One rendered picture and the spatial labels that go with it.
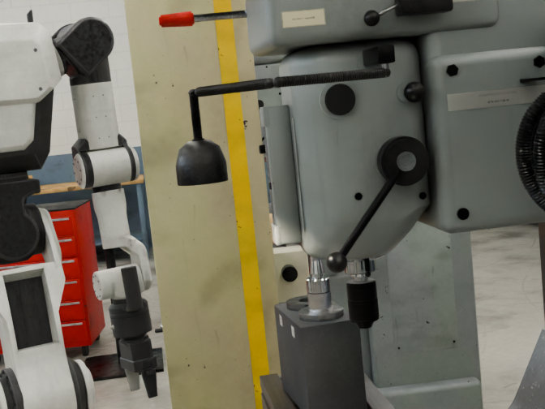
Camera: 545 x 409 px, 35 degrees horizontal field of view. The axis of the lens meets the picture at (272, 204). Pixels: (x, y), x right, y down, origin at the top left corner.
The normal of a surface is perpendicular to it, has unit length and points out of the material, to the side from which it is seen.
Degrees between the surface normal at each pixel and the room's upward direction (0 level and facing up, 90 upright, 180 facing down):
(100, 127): 91
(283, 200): 90
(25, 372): 67
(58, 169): 90
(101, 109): 91
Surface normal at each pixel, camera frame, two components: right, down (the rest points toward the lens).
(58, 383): 0.40, -0.35
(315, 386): 0.23, 0.09
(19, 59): 0.49, 0.06
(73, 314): 0.00, 0.11
